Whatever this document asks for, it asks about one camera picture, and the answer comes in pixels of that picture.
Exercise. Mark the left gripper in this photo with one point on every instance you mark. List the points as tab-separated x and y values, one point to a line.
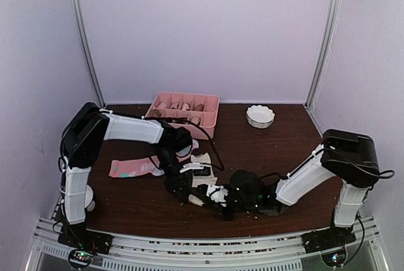
173	183

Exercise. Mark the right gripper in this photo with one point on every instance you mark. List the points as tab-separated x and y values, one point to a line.
228	216

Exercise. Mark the beige sock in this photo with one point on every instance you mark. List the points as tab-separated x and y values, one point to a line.
198	180

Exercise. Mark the brown cream striped sock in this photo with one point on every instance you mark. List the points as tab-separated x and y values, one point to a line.
197	200

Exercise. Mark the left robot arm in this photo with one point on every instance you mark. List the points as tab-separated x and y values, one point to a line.
82	144

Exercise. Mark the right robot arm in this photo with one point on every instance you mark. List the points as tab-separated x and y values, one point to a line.
347	156

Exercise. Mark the pink patterned sock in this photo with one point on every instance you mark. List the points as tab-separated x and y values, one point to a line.
135	168

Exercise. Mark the pink divided organizer box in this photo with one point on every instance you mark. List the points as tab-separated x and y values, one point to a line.
196	112

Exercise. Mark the white scalloped bowl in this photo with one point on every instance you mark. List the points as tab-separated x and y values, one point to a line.
259	116

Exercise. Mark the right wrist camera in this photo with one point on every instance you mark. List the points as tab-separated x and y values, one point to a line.
217	194

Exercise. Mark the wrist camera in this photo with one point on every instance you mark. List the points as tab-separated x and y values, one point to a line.
197	168
217	194

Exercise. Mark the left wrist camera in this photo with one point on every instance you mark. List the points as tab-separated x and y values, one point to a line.
197	168

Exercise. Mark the aluminium front rail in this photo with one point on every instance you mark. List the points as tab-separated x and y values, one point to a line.
131	252

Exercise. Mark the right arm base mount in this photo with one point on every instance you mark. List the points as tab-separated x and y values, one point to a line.
325	239

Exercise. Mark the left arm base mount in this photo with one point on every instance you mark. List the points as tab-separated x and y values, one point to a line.
85	239

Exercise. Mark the left aluminium corner post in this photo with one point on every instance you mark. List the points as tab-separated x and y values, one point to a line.
85	48

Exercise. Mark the aluminium corner post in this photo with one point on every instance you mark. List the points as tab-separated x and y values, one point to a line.
85	48
324	54

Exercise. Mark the right aluminium corner post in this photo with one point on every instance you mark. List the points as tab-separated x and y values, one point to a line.
324	54

